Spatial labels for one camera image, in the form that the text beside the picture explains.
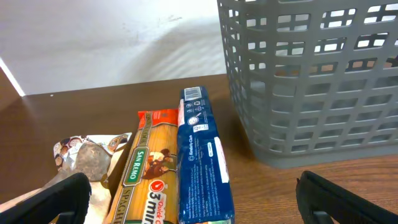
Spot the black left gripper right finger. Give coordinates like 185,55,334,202
295,170,397,224

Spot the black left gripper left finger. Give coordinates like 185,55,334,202
1,172,91,224

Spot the San Remo spaghetti pack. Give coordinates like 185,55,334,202
104,109,178,224

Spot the blue tissue pack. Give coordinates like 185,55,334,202
177,86,235,224

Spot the beige granola pouch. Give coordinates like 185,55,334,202
1,133,131,223

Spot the grey plastic basket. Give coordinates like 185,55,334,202
217,0,397,168

